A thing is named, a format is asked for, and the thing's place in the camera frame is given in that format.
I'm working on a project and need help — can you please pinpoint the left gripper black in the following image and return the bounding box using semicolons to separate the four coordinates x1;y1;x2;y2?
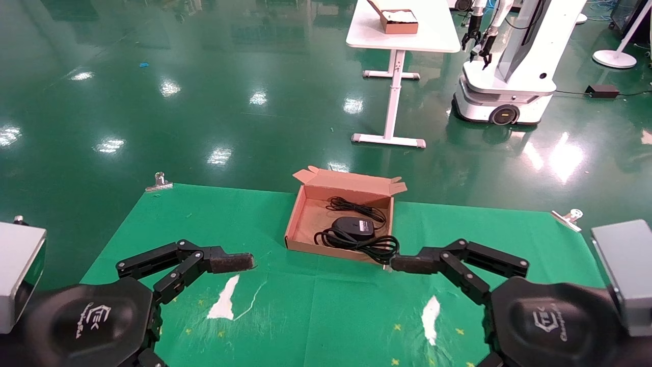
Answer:
22;277;167;367

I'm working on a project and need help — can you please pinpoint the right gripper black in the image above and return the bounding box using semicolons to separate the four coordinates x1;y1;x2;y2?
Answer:
476;276;626;367

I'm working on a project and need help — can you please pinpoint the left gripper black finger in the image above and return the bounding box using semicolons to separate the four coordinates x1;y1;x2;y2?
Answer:
115;239;256;306

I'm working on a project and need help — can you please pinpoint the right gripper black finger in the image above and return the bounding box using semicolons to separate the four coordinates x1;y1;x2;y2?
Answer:
389;238;530;306

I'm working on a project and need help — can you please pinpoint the thick black power cord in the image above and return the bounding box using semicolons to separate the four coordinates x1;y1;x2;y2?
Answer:
314;226;401;266

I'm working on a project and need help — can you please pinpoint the black power adapter with cord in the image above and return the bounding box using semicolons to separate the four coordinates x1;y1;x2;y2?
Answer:
325;196;388;242

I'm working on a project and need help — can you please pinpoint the open brown cardboard box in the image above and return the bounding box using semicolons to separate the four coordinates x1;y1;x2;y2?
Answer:
285;166;408;265

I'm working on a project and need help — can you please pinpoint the small brown cardboard box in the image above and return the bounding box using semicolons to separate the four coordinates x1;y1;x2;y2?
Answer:
366;0;419;35

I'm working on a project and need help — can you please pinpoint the green table cloth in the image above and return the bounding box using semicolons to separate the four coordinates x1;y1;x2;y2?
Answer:
79;183;608;367

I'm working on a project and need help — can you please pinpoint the silver metal binder clip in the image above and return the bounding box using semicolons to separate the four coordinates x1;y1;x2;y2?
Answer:
145;171;174;193
551;208;584;233

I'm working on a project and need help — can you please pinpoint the white wheeled robot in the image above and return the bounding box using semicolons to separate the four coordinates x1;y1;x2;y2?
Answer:
452;0;587;126

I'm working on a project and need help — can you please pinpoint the white desk with legs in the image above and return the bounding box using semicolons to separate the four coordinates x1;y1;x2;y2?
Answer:
345;0;462;149

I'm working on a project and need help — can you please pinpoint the black power brick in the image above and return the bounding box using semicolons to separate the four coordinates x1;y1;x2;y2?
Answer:
584;84;620;99

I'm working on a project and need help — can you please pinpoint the white round-base stand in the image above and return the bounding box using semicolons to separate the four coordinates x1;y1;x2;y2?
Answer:
592;0;652;70

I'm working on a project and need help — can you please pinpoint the dark equipment cabinet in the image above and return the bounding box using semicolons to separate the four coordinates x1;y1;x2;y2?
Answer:
608;0;652;45

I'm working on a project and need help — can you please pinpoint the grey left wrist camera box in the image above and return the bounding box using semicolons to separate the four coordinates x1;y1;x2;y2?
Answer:
0;215;48;335

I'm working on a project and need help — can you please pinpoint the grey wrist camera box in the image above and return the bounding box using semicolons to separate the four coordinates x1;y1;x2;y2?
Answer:
590;219;652;337
0;215;48;335

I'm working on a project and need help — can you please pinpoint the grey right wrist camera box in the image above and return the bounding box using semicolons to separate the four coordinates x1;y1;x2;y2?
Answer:
590;219;652;337

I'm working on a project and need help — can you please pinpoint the black floor cable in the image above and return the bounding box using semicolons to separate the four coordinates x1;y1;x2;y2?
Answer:
554;89;652;98

